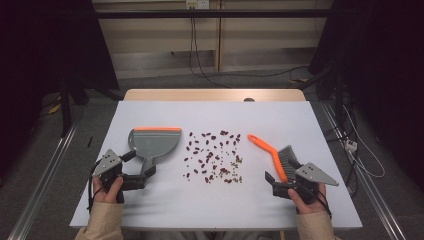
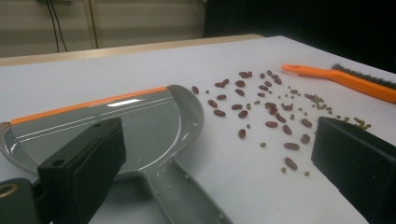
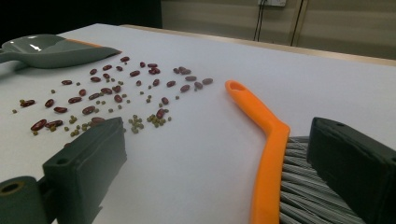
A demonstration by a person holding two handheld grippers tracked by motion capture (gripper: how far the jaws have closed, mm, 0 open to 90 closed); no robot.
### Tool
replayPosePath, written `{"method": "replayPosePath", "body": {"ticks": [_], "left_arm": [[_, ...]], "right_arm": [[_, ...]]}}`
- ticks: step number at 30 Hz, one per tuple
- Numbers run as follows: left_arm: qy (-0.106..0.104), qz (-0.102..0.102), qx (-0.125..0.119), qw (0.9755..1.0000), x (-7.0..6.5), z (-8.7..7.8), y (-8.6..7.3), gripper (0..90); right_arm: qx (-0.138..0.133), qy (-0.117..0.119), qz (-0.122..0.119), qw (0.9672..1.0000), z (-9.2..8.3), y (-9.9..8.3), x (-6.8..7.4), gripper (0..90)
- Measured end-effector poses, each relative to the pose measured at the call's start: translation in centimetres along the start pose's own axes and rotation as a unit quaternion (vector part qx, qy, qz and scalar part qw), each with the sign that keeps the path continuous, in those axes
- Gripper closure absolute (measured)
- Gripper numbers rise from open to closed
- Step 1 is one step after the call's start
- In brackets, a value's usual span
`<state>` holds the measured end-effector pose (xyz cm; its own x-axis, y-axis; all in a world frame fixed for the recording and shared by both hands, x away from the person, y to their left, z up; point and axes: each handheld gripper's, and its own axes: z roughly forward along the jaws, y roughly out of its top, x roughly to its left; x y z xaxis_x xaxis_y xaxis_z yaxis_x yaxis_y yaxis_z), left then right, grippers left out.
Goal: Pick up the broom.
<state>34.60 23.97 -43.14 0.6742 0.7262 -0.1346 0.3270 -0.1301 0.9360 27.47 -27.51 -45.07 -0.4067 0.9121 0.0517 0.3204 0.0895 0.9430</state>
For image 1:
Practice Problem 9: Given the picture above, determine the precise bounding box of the person's left hand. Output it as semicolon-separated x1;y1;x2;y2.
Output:
92;175;124;204

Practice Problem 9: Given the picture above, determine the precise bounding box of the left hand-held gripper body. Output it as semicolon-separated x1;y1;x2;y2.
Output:
92;149;148;192

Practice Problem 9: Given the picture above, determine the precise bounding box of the aluminium rail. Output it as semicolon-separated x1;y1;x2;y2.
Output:
6;124;79;240
319;101;408;240

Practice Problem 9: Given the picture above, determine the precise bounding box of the white cable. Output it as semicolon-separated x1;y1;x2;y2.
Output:
343;104;386;178

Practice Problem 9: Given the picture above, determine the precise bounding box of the group of red beans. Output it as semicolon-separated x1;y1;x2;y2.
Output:
182;129;244;185

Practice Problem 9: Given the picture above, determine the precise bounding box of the person's right hand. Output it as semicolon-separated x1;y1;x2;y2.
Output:
288;183;328;215

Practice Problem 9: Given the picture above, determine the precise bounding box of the black curtain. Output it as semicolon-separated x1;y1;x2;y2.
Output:
308;0;424;191
0;0;120;178

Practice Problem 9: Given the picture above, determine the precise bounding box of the grey dustpan with orange edge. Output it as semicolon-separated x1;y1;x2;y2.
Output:
128;126;183;178

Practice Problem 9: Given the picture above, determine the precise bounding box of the white board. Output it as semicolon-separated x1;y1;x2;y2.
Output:
69;100;364;231

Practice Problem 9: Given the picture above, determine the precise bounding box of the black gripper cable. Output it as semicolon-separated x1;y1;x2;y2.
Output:
313;189;333;219
87;159;102;213

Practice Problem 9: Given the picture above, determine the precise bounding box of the black metal stand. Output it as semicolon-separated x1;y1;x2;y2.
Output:
59;74;125;138
298;64;348;134

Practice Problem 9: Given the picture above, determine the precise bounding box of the black hanging cable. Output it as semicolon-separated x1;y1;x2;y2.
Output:
188;16;231;89

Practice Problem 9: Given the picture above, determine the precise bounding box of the orange brush with grey bristles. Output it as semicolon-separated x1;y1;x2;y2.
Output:
247;133;303;184

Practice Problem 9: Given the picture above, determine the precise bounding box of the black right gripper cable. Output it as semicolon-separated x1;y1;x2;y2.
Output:
313;189;333;219

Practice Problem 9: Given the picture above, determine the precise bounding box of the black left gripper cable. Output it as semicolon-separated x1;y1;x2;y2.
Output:
87;159;102;213

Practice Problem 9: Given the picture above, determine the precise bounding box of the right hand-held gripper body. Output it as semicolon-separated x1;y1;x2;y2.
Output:
272;162;339;205

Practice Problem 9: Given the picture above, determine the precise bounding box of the white wall socket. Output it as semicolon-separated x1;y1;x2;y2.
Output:
185;0;210;10

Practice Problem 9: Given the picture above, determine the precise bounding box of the wooden table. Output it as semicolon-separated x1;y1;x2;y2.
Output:
123;88;307;103

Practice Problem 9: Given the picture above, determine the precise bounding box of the wooden post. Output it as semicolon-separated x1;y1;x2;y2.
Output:
214;0;224;73

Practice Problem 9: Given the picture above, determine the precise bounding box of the black horizontal bar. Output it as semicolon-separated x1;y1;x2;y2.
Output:
94;9;334;19

